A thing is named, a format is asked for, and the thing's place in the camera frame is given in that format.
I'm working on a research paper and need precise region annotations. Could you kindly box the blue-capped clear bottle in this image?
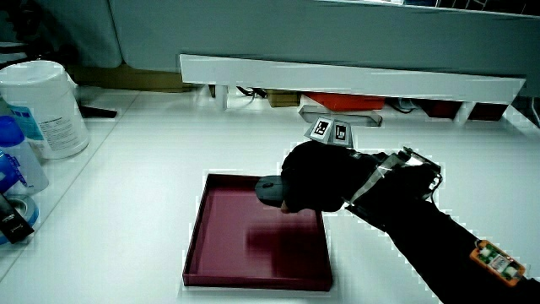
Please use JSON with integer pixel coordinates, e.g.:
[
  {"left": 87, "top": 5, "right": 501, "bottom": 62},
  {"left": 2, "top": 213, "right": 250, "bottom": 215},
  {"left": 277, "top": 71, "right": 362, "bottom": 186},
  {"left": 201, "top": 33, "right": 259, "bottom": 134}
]
[{"left": 0, "top": 115, "right": 50, "bottom": 198}]

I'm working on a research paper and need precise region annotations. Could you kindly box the brown cardboard box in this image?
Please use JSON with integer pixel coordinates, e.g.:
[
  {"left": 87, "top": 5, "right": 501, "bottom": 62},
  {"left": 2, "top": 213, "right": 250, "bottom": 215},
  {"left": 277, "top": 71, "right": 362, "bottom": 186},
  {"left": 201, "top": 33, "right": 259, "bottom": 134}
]
[{"left": 265, "top": 89, "right": 302, "bottom": 108}]

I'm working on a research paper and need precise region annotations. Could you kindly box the black rectangular box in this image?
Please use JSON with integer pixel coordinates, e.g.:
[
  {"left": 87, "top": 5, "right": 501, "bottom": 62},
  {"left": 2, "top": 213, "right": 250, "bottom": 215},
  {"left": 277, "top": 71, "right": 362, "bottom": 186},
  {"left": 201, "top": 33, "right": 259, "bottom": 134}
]
[{"left": 0, "top": 193, "right": 35, "bottom": 245}]

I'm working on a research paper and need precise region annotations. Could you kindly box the person's right forearm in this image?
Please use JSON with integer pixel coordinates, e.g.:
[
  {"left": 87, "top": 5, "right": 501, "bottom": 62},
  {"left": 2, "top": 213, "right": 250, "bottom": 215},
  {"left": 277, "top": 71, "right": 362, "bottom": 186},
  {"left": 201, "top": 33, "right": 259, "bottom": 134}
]
[{"left": 343, "top": 145, "right": 540, "bottom": 304}]

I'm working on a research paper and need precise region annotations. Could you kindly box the dark grey computer mouse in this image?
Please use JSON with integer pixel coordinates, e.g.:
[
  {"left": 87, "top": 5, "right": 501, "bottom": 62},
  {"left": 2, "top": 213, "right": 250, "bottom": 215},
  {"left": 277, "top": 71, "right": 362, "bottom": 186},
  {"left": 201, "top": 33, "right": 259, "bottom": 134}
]
[{"left": 254, "top": 175, "right": 290, "bottom": 209}]

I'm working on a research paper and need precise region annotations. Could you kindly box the black cable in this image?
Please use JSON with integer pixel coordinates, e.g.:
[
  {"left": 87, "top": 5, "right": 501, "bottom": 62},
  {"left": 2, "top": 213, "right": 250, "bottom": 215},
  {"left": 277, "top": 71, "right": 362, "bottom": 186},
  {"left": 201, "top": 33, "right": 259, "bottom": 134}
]
[
  {"left": 385, "top": 97, "right": 419, "bottom": 115},
  {"left": 235, "top": 85, "right": 267, "bottom": 100}
]

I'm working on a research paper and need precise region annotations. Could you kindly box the brown wooden board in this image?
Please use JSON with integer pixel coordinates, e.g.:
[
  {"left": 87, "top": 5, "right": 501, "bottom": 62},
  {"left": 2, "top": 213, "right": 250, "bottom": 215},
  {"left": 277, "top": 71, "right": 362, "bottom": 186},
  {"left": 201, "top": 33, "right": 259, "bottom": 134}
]
[{"left": 67, "top": 62, "right": 199, "bottom": 94}]

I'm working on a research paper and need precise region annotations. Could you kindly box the maroon square plate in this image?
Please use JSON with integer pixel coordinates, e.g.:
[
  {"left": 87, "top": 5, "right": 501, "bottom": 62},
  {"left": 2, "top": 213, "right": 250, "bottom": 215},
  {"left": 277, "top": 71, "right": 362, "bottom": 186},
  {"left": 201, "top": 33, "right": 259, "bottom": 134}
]
[{"left": 181, "top": 172, "right": 334, "bottom": 293}]

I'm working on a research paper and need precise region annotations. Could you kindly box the orange sensor module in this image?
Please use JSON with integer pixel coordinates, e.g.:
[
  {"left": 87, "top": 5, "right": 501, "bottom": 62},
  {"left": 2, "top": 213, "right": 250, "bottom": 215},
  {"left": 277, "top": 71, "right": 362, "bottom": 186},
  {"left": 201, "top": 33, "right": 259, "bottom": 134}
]
[{"left": 469, "top": 239, "right": 527, "bottom": 288}]

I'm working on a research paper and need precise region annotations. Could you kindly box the dark red box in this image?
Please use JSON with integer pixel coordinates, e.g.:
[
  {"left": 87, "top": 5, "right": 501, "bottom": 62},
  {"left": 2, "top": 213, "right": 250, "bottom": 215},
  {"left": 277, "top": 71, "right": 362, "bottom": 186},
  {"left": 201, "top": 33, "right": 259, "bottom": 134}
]
[
  {"left": 467, "top": 102, "right": 510, "bottom": 122},
  {"left": 415, "top": 99, "right": 463, "bottom": 120}
]

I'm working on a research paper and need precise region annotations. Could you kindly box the black flat object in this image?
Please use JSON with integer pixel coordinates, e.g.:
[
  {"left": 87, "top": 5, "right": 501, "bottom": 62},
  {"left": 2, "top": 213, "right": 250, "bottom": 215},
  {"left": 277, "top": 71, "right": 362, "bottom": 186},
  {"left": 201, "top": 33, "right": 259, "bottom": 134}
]
[{"left": 78, "top": 104, "right": 119, "bottom": 120}]

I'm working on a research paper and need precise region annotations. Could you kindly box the person's right hand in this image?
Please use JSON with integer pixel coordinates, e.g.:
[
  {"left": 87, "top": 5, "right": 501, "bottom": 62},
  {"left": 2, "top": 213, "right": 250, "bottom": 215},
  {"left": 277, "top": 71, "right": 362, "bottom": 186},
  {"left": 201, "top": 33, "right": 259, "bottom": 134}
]
[{"left": 279, "top": 116, "right": 360, "bottom": 214}]

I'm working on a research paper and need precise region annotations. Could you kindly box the white desk riser shelf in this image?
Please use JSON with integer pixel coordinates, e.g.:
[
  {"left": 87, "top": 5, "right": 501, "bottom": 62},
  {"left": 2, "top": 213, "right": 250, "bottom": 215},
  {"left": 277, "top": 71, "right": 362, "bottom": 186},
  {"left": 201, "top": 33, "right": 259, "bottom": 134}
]
[{"left": 178, "top": 53, "right": 527, "bottom": 125}]

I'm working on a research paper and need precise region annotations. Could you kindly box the blue tape roll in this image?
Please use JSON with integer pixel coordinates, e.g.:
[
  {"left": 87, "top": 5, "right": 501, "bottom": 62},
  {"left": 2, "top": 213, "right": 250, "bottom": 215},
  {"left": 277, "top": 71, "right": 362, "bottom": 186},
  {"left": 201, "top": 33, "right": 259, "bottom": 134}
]
[{"left": 0, "top": 194, "right": 41, "bottom": 246}]

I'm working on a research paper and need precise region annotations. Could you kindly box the silver metal tray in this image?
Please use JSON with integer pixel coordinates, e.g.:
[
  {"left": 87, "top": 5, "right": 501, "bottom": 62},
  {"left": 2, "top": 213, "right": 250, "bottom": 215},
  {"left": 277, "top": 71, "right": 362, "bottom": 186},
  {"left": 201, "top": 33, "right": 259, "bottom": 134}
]
[{"left": 297, "top": 104, "right": 384, "bottom": 128}]

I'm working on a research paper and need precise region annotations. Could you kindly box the orange flat box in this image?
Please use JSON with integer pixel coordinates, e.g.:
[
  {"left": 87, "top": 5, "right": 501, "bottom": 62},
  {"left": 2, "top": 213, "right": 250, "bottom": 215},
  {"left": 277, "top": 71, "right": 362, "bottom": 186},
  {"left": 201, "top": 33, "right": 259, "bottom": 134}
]
[{"left": 304, "top": 92, "right": 386, "bottom": 112}]

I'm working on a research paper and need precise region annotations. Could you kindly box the white plastic tub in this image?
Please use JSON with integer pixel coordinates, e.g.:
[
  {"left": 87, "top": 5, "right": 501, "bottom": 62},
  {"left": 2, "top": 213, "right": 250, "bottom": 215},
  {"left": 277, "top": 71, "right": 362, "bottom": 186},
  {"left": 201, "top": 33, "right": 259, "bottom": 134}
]
[{"left": 0, "top": 59, "right": 91, "bottom": 160}]

